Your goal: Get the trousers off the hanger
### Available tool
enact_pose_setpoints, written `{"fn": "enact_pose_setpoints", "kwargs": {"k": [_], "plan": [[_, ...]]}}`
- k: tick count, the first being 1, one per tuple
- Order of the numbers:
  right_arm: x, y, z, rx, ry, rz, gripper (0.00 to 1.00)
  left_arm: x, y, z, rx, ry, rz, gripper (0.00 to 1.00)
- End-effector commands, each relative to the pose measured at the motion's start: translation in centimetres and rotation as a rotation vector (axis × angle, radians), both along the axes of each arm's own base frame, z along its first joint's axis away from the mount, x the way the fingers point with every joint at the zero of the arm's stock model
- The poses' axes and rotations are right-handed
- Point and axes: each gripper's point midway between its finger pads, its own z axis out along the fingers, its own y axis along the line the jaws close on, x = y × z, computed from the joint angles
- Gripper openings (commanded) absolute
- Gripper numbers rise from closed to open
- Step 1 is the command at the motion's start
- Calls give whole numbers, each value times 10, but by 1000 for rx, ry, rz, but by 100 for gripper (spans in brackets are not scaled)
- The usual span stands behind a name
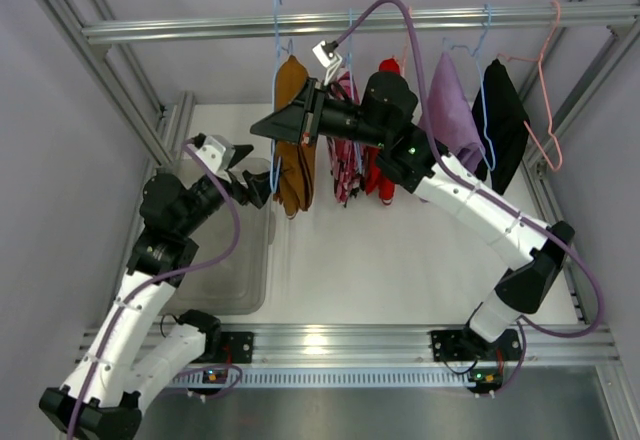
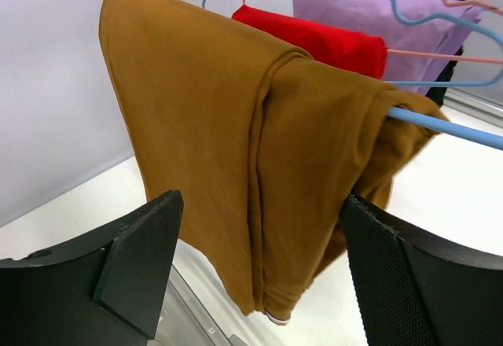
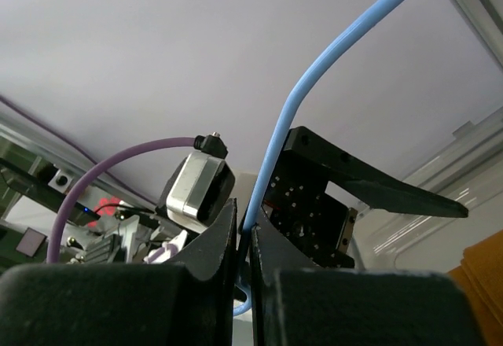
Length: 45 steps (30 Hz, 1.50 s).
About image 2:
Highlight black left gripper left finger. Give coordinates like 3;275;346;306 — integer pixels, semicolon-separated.
1;190;184;345

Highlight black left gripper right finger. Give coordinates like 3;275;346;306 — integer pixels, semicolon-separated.
340;195;502;346

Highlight blue hanger with brown trousers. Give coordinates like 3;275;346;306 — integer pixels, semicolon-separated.
90;0;503;151

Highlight brown trousers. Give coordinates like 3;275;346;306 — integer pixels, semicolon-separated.
99;0;442;324

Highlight blue hanger with pink trousers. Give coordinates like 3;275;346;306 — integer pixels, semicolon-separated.
283;0;502;94

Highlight pink hanger with red trousers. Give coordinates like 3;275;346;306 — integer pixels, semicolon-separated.
242;0;502;65

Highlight red trousers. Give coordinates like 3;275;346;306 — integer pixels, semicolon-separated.
232;5;387;79

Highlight lilac trousers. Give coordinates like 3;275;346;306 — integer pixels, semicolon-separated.
293;0;482;82

